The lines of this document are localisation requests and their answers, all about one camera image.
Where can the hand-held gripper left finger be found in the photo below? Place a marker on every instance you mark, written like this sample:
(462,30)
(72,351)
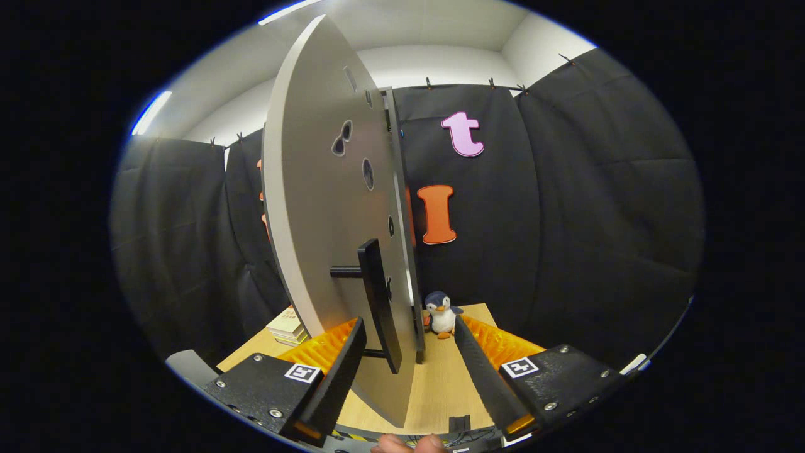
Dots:
(333,384)

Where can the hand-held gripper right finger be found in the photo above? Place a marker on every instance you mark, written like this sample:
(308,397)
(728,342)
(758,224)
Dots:
(484,377)

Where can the beige shoe cabinet door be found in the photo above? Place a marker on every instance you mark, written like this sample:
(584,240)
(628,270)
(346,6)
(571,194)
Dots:
(308,189)

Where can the dark grey shoe cabinet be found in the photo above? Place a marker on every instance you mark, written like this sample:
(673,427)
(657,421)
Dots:
(397,157)

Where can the yellow black striped tape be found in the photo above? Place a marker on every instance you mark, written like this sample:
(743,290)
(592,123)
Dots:
(352,435)

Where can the yellow-edged book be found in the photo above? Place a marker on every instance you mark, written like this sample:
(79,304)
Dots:
(292,338)

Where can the penguin plush toy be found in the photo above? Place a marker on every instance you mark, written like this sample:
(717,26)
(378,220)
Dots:
(442,318)

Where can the beige cover book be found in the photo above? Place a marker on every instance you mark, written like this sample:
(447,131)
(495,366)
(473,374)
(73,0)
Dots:
(286,321)

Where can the black backdrop cloth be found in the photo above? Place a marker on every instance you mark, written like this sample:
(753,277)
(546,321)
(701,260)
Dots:
(597,220)

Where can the narrow ceiling light strip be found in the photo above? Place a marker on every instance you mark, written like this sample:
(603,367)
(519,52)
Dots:
(151,113)

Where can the large ceiling light panel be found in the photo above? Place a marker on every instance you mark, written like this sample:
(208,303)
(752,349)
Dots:
(289,11)

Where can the small black bracket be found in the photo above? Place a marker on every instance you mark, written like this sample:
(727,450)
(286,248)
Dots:
(460,424)

